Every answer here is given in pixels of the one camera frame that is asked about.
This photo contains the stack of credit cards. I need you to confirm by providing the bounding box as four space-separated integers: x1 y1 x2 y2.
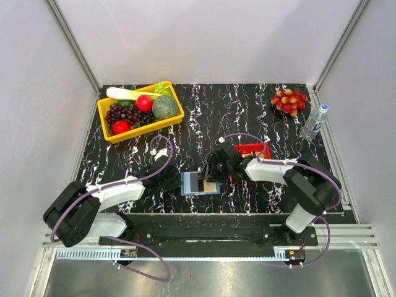
243 151 265 158

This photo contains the red plastic bin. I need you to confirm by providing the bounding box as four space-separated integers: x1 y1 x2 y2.
234 143 272 160

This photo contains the dark blue grape bunch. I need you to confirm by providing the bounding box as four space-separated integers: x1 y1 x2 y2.
140 111 156 126

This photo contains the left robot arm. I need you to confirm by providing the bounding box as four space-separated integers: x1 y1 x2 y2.
43 157 181 248

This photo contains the lychee fruit cluster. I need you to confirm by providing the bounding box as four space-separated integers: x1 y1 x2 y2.
270 88 308 117

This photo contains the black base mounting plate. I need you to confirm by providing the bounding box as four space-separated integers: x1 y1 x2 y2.
117 213 318 247

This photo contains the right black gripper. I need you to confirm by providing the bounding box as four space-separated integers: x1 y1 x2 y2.
198 153 232 184

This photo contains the purple grape bunch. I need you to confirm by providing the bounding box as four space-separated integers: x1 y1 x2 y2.
105 103 142 127

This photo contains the green cantaloupe melon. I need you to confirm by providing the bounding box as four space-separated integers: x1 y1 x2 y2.
152 95 178 120

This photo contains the red apple lower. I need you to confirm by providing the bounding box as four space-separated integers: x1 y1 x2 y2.
112 120 131 135

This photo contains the clear water bottle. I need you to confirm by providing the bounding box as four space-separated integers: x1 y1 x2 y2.
300 104 329 142

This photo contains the blue card holder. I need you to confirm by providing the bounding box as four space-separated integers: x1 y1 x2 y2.
181 171 222 196

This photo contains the yellow plastic tray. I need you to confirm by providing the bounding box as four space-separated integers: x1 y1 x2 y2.
97 81 185 144

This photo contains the purple cable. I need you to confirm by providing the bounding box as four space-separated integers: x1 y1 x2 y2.
222 132 343 269
49 134 174 282

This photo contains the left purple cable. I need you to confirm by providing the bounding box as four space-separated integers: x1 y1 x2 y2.
49 134 174 282

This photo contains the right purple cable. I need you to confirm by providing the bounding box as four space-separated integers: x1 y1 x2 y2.
222 132 343 269

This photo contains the white green leek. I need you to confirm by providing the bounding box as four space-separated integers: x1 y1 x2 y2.
106 81 173 101

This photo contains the red apple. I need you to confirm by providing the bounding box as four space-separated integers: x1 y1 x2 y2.
112 120 131 135
136 95 154 113

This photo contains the green lime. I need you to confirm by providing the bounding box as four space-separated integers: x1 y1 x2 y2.
118 100 134 108

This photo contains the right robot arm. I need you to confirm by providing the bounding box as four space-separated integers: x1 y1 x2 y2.
199 146 342 245

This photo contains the red apple upper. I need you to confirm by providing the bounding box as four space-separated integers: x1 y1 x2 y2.
136 95 154 113

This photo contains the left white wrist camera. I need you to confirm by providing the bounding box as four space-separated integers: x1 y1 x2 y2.
150 148 170 161

